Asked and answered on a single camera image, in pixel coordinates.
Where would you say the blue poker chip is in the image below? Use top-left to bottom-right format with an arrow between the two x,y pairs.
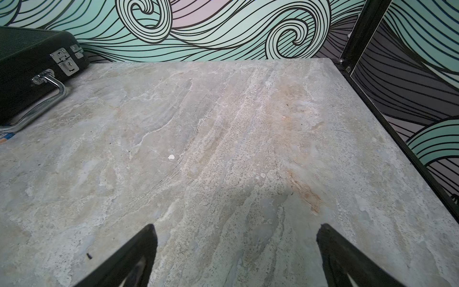
0,133 -> 15,144

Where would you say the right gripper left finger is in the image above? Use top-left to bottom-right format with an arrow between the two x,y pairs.
77,224 -> 158,287

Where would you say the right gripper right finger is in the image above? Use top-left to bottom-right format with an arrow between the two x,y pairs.
316,224 -> 403,287

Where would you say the black ribbed carrying case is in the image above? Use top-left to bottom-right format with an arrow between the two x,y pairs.
1,26 -> 90,134

